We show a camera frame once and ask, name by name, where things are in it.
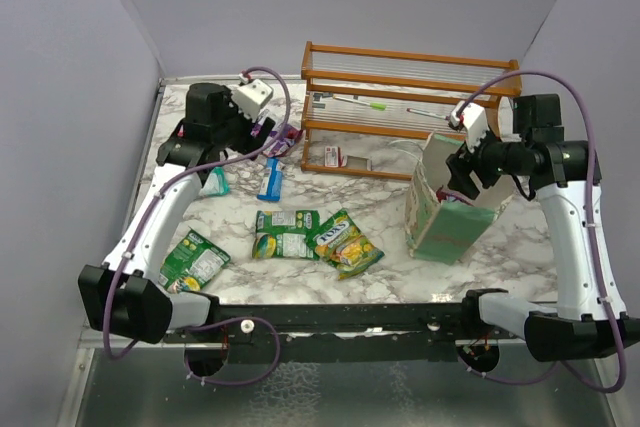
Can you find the purple snack bag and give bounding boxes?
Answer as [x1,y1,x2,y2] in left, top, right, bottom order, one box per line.
[251,109,303,158]

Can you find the purple capped marker pen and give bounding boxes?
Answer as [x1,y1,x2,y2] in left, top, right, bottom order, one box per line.
[406,108,450,121]

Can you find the green Fox's candy bag back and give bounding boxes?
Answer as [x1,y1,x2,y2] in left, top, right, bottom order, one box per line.
[252,210,320,260]

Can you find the Fox's spring tea candy bag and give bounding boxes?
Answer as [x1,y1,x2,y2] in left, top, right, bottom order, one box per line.
[305,209,385,280]

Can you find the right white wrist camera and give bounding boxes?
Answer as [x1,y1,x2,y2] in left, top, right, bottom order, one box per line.
[448,101,490,152]

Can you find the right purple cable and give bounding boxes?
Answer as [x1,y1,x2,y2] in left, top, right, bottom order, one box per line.
[464,70,629,394]

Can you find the blue snack wrapper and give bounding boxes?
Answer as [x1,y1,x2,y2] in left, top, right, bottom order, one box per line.
[257,158,283,202]

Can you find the wooden shelf rack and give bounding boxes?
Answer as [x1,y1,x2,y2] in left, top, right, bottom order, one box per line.
[300,42,519,173]

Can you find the teal snack bag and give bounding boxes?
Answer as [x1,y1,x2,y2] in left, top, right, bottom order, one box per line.
[199,167,230,197]

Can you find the green beige paper bag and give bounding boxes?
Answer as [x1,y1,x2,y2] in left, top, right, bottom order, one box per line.
[389,134,514,265]

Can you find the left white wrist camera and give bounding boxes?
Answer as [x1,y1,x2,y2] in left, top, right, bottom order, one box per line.
[232,79,273,121]

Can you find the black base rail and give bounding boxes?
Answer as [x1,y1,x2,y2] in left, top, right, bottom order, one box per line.
[163,302,510,365]

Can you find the green capped marker pen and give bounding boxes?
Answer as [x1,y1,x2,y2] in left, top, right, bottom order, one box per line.
[332,95,386,111]

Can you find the red white staples box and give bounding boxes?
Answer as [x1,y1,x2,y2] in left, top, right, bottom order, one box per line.
[324,146,372,171]

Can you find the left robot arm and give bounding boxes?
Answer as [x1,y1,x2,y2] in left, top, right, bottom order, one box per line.
[78,78,357,359]

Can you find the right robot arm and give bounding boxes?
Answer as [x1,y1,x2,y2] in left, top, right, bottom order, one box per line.
[446,94,639,362]

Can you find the green candy bag near left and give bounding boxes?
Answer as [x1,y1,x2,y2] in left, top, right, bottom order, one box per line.
[159,229,231,294]

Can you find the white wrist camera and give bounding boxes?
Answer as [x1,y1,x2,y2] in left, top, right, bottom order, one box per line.
[448,101,490,152]
[232,79,273,121]

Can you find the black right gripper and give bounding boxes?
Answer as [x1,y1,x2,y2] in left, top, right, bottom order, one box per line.
[447,120,530,197]

